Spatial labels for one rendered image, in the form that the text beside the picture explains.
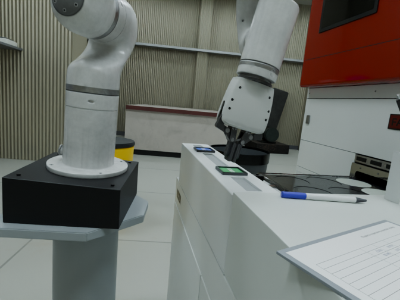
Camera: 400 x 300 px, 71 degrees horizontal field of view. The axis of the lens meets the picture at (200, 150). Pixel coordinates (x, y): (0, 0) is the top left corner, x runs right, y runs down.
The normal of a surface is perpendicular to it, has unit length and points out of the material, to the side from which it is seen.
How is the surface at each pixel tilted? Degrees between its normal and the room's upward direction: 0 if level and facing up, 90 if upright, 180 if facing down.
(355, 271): 0
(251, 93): 90
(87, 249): 90
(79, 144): 92
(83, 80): 91
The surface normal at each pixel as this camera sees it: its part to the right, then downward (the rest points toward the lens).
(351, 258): 0.09, -0.98
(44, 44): 0.06, 0.17
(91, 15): 0.55, 0.66
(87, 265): 0.37, 0.18
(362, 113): -0.97, -0.05
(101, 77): 0.58, 0.11
